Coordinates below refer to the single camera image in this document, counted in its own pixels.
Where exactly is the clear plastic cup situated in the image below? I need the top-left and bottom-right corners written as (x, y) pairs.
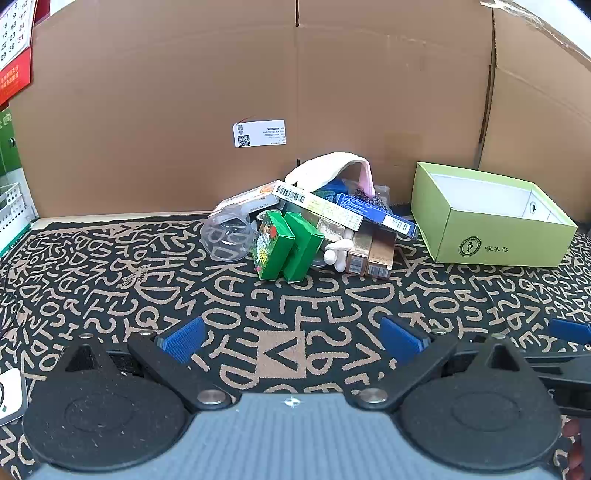
top-left (199, 205), bottom-right (260, 262)

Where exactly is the white shipping label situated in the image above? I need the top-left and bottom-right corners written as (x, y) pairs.
top-left (233, 121), bottom-right (286, 149)

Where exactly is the green small box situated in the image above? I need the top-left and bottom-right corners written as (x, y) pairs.
top-left (251, 209), bottom-right (297, 281)
top-left (282, 211), bottom-right (326, 284)

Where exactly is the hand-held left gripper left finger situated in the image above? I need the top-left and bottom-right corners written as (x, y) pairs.
top-left (60, 318), bottom-right (232, 411)

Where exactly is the silver foil packet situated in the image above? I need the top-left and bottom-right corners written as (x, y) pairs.
top-left (316, 215), bottom-right (354, 243)

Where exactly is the white lumpy object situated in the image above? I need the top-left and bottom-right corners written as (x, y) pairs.
top-left (322, 228), bottom-right (356, 273)

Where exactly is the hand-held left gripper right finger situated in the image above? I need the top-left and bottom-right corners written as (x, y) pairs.
top-left (355, 318), bottom-right (529, 412)

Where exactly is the white box with orange print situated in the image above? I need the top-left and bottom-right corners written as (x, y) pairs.
top-left (208, 179), bottom-right (280, 220)

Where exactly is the white pink cloth pouch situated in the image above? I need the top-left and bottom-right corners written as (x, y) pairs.
top-left (284, 151), bottom-right (376, 198)

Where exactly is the teal packet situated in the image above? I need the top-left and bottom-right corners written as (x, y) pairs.
top-left (320, 178), bottom-right (352, 204)

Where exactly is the red wall calendar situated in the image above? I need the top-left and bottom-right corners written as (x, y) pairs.
top-left (0, 0), bottom-right (51, 108)

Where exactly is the black letter-patterned mat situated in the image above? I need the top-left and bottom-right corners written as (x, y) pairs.
top-left (0, 213), bottom-right (591, 480)

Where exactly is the green carton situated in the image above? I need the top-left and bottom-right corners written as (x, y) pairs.
top-left (0, 107), bottom-right (26, 185)

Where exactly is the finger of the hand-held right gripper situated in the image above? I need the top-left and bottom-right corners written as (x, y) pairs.
top-left (522, 318), bottom-right (591, 384)

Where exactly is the person's right hand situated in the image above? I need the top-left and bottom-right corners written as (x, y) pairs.
top-left (561, 418), bottom-right (584, 480)

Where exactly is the long white barcode box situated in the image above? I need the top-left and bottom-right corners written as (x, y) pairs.
top-left (271, 180), bottom-right (364, 232)

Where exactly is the blue box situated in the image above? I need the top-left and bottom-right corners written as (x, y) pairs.
top-left (334, 192), bottom-right (418, 239)

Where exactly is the large brown cardboard box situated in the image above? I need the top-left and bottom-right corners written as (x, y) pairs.
top-left (9, 0), bottom-right (591, 220)

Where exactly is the white device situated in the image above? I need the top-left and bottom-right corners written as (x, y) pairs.
top-left (0, 368), bottom-right (28, 426)

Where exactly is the green shoe box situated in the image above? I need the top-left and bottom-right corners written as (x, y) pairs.
top-left (410, 161), bottom-right (578, 268)

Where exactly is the steel wire scrubber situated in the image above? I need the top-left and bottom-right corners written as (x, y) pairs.
top-left (350, 183), bottom-right (385, 209)

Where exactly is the white plastic basket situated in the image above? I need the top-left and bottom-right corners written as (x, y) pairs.
top-left (0, 182), bottom-right (40, 257)

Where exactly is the brown small box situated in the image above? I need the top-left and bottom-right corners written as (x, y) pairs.
top-left (346, 228), bottom-right (373, 277)
top-left (366, 228), bottom-right (397, 280)

